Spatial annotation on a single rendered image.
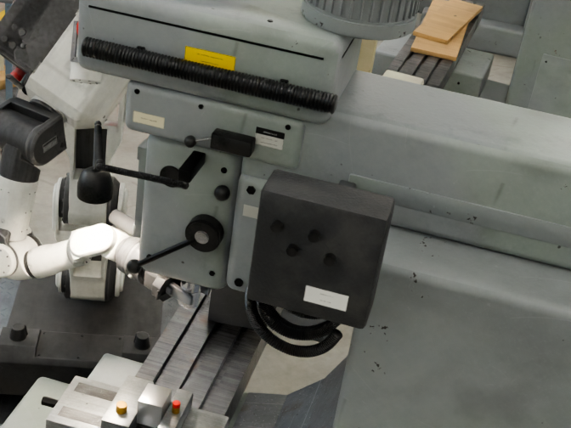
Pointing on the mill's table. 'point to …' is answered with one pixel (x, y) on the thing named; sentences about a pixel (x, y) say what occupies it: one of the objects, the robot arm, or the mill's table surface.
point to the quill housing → (152, 228)
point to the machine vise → (88, 412)
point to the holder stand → (228, 307)
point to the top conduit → (209, 75)
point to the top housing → (225, 46)
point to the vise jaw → (133, 387)
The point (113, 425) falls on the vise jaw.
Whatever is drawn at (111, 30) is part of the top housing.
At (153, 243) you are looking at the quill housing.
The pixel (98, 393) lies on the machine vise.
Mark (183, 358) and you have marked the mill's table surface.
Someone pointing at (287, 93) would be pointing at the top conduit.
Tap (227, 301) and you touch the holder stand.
